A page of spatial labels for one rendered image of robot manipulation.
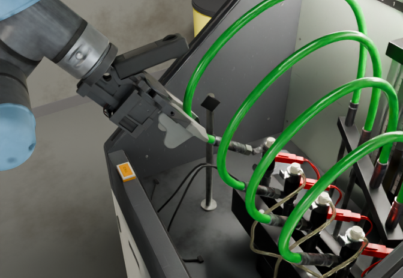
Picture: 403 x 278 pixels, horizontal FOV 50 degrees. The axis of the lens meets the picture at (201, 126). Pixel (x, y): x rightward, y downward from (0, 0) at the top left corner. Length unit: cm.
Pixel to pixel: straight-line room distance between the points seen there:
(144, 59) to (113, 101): 8
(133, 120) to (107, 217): 159
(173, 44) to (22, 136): 26
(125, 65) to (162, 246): 40
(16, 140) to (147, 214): 48
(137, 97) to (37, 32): 16
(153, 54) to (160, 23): 233
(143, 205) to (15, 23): 50
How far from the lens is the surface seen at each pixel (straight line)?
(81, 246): 214
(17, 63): 63
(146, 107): 66
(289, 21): 115
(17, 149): 53
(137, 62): 64
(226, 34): 66
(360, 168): 87
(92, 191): 236
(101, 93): 66
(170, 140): 68
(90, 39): 62
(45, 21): 61
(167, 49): 65
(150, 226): 93
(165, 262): 87
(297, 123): 59
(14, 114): 52
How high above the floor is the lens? 166
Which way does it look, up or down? 38 degrees down
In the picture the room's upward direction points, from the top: straight up
